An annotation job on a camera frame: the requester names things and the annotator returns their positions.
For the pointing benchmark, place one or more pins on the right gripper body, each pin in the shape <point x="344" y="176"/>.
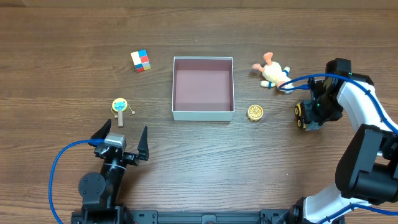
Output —
<point x="306" y="115"/>

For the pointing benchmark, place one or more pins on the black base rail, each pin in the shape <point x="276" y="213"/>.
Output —
<point x="265" y="216"/>

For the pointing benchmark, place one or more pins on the white box, maroon inside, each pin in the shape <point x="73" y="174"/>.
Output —
<point x="203" y="89"/>

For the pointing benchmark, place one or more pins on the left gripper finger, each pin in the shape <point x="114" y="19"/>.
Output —
<point x="103" y="131"/>
<point x="142" y="147"/>

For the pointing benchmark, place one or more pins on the yellow grey toy truck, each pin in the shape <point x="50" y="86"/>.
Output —
<point x="304" y="116"/>

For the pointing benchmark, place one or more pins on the plush duck toy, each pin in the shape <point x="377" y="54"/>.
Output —
<point x="273" y="73"/>

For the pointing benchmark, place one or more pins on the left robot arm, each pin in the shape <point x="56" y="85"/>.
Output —
<point x="100" y="190"/>

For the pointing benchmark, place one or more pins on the wooden cat rattle drum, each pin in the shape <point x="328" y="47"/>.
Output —
<point x="118" y="107"/>

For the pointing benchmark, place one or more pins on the multicolour puzzle cube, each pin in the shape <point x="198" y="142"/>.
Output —
<point x="140" y="60"/>

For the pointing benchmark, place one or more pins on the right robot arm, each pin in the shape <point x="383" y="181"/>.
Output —
<point x="366" y="175"/>

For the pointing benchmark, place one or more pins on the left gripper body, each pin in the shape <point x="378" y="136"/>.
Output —
<point x="125" y="156"/>

